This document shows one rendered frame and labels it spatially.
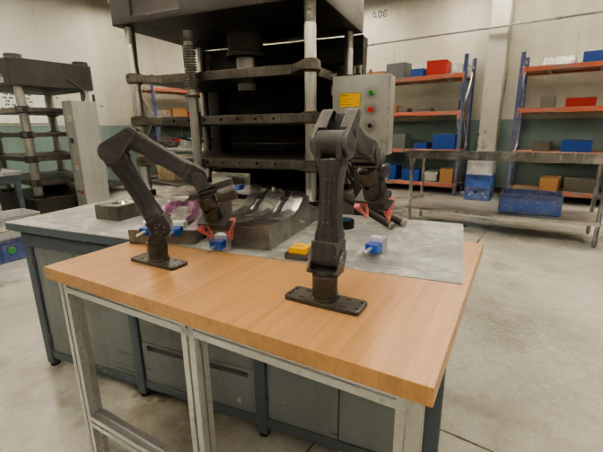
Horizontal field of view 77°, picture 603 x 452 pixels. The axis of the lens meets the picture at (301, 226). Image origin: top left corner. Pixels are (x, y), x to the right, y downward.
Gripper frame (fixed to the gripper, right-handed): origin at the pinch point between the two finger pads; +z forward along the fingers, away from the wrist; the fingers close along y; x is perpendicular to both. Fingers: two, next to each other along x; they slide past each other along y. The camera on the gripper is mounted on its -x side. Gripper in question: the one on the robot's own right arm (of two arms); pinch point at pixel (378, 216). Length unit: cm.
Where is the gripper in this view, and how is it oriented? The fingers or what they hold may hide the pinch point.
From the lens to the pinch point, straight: 127.8
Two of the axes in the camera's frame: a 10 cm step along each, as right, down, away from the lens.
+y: -8.2, -1.4, 5.6
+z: 2.9, 7.3, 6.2
